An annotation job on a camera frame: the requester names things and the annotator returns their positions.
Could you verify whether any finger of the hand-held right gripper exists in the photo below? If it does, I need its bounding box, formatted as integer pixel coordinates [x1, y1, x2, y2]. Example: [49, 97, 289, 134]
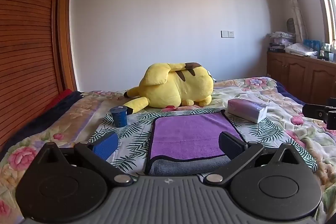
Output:
[302, 103, 332, 118]

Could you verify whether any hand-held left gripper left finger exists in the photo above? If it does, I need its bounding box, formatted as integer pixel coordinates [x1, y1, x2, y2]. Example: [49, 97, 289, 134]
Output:
[42, 132, 134, 186]

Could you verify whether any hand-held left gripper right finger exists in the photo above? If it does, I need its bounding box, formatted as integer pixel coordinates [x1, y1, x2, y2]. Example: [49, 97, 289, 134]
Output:
[204, 131, 301, 186]

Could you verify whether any purple towel with grey underside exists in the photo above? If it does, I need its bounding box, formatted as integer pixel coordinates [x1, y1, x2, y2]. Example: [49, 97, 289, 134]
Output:
[144, 112, 248, 176]

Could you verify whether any blue plastic cup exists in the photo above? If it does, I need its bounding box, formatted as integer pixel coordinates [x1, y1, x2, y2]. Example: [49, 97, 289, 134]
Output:
[109, 106, 129, 128]

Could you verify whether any leaf-print cloth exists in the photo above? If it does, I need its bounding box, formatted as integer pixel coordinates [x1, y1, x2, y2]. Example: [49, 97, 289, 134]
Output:
[88, 108, 319, 179]

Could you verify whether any purple tissue pack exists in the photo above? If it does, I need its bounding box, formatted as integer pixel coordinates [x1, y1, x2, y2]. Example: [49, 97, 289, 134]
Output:
[226, 98, 268, 124]

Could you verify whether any wooden cabinet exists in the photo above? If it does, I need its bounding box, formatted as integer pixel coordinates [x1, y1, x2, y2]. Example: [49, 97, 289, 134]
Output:
[266, 50, 336, 107]

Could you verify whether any group of small bottles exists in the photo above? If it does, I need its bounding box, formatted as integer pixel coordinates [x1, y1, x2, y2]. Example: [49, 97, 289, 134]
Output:
[319, 40, 336, 61]

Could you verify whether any white plastic bag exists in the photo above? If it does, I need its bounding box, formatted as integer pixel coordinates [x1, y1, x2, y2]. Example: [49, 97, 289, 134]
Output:
[284, 43, 319, 57]

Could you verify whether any blue box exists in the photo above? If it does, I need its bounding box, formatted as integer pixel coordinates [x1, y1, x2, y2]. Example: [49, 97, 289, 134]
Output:
[303, 39, 321, 52]

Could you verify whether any red cloth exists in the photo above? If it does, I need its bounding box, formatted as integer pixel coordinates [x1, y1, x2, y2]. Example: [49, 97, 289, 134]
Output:
[49, 89, 76, 108]

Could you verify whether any dark blue sheet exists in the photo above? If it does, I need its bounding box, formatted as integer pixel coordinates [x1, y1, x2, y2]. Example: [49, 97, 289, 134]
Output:
[0, 91, 85, 154]

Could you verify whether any pile of boxes and papers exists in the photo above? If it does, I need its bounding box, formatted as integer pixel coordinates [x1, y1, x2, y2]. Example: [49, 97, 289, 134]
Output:
[267, 31, 296, 53]

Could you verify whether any yellow plush toy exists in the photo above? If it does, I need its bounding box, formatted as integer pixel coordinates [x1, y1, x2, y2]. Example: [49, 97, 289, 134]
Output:
[123, 62, 215, 115]

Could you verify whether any small grey figurine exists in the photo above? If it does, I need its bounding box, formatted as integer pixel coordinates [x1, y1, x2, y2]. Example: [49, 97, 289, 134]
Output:
[286, 18, 296, 34]

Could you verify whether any wooden louvered wardrobe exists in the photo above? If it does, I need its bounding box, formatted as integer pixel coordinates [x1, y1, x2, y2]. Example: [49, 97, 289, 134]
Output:
[0, 0, 78, 151]

